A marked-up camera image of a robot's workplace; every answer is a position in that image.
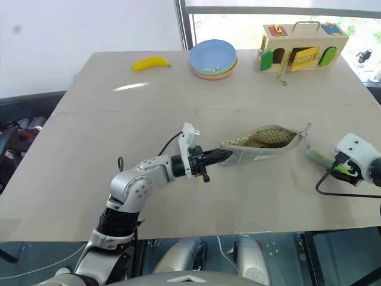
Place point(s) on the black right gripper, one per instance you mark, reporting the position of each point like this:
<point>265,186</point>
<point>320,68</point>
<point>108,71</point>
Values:
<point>351,174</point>

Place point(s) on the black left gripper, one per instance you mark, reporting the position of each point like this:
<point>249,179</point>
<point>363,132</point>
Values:
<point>197,164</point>

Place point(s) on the green marker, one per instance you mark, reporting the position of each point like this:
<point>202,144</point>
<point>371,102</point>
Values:
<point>320,158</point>

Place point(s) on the grey plaid pouch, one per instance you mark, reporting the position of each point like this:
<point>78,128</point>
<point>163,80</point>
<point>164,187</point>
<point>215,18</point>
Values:
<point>256,153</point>

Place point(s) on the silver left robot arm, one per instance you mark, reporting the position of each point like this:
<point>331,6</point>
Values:
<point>131,184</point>

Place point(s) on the pink plastic plate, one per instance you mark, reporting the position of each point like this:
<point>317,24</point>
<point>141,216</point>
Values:
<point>212,78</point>

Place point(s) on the yellow plastic plate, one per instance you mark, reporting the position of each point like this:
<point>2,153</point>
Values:
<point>221,75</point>

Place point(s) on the green plastic plate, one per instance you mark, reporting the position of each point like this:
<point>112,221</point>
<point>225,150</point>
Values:
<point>229,70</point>

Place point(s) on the blue plastic plate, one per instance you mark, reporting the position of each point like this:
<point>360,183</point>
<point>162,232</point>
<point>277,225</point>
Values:
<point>212,55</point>

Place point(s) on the silver rounded robot leg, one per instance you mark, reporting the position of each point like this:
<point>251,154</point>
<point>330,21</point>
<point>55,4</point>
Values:
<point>181,253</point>
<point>253,259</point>

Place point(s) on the yellow toy banana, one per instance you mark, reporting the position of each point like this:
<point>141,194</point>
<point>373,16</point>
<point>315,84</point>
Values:
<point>150,63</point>

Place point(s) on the small black outdoor object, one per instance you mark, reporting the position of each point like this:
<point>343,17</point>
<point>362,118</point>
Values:
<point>365,55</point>

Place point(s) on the silver robot torso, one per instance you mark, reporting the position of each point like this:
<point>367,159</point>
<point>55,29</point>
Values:
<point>178,279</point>

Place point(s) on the wooden lock activity box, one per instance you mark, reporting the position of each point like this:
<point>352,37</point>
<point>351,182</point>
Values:
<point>300,38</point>

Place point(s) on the red and white device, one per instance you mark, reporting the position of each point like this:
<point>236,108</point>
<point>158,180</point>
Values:
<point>31,126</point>

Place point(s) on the black chair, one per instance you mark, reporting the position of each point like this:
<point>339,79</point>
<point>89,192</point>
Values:
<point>9,149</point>

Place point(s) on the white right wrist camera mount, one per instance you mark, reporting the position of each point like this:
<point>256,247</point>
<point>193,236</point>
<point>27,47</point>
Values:
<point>355,147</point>

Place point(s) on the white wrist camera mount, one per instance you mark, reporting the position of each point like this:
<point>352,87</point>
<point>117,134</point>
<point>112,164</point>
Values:
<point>355,147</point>
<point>188,140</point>

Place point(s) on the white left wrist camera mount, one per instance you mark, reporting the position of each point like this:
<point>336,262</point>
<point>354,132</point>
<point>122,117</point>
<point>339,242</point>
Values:
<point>188,140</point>

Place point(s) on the black table frame leg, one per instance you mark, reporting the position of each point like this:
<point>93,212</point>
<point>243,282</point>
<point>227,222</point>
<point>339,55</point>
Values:
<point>311,259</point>

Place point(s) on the grey window frame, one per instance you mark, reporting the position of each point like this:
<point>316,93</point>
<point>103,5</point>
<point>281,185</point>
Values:
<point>186,24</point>

